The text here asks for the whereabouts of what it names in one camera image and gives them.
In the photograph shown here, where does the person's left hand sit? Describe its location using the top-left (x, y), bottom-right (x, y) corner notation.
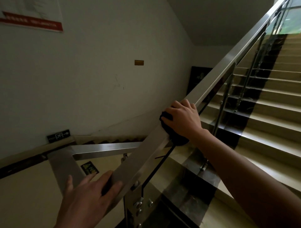
top-left (55, 170), bottom-right (123, 228)

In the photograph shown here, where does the person's right hand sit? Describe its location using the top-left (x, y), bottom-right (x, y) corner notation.
top-left (161, 99), bottom-right (204, 140)

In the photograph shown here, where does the black cleaning cloth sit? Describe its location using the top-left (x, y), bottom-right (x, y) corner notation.
top-left (159, 111), bottom-right (190, 146)

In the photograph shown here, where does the stainless steel stair handrail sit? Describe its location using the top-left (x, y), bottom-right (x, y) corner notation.
top-left (47, 0), bottom-right (289, 213)

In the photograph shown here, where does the person's right forearm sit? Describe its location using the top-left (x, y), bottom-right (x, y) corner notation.
top-left (192, 128), bottom-right (301, 228)

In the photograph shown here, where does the yellow green floor sticker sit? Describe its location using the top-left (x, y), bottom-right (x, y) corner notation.
top-left (80, 162), bottom-right (100, 175)

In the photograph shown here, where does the dark exit arrow sign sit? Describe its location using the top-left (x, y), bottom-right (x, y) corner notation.
top-left (47, 129), bottom-right (71, 143)

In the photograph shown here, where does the glass railing panel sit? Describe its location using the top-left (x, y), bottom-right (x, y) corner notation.
top-left (141, 144), bottom-right (222, 228)
top-left (200, 31), bottom-right (268, 139)

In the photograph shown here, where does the stairwell window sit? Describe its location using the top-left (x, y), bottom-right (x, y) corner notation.
top-left (270, 0), bottom-right (301, 35)

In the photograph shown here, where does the steel baluster post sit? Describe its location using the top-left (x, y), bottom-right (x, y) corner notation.
top-left (123, 182), bottom-right (144, 228)
top-left (212, 63), bottom-right (236, 137)
top-left (234, 32), bottom-right (267, 113)

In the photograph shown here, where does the dark framed wall board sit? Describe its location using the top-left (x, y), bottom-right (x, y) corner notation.
top-left (186, 66), bottom-right (213, 96)

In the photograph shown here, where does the white wall poster red band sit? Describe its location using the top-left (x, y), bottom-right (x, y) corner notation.
top-left (0, 0), bottom-right (64, 33)

